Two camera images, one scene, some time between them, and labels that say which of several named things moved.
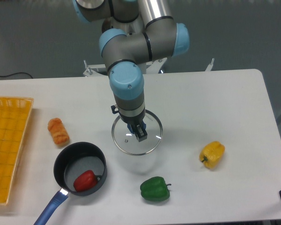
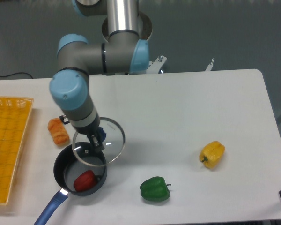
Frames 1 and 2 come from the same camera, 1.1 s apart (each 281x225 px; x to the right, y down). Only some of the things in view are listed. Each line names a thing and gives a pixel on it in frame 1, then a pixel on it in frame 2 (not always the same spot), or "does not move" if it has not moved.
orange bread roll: x=56 y=127 does not move
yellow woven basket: x=10 y=117 does not move
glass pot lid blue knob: x=128 y=142 to x=114 y=142
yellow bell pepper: x=211 y=153 does not move
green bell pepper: x=155 y=189 does not move
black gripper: x=141 y=133 to x=89 y=130
